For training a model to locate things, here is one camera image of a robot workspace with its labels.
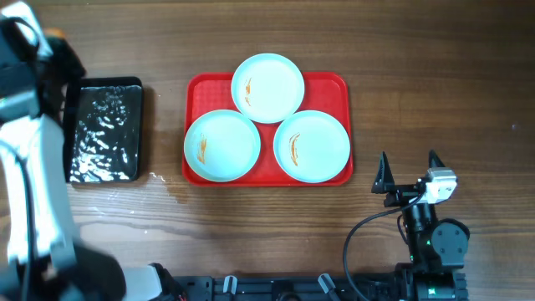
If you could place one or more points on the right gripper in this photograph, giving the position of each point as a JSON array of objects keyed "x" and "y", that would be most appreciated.
[{"x": 406, "y": 196}]

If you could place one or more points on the black water tray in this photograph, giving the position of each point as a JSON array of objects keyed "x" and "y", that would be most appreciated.
[{"x": 102, "y": 126}]

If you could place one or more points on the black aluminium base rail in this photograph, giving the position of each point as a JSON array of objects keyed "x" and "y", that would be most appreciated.
[{"x": 374, "y": 286}]

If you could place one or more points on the green orange sponge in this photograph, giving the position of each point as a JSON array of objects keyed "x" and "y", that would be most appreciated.
[{"x": 56, "y": 33}]

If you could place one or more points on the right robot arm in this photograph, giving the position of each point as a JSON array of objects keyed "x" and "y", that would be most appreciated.
[{"x": 437, "y": 247}]

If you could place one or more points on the light blue plate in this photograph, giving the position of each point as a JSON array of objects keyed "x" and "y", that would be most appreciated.
[
  {"x": 222, "y": 145},
  {"x": 267, "y": 88},
  {"x": 311, "y": 146}
]

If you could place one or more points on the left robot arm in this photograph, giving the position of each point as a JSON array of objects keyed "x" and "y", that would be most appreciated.
[{"x": 47, "y": 259}]

